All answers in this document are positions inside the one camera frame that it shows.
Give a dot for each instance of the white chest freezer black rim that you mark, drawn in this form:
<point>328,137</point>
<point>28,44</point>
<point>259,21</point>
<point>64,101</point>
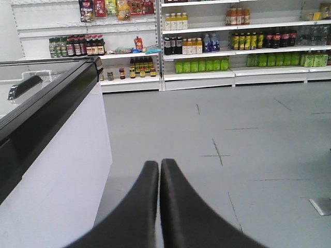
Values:
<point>55,150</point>

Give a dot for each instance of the white store shelf unit left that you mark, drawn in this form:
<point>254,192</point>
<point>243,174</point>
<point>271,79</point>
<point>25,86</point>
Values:
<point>112,30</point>

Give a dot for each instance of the white store shelf unit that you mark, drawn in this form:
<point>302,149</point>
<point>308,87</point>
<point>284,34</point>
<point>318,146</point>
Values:
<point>112,30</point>
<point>232,43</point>

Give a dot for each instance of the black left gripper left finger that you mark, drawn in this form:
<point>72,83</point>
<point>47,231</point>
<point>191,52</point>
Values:
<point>132,222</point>

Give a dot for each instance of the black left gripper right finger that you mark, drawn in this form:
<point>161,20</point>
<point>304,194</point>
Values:
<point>187,220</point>

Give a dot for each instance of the white store shelf unit right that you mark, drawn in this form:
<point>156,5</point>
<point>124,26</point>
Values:
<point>232,43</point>

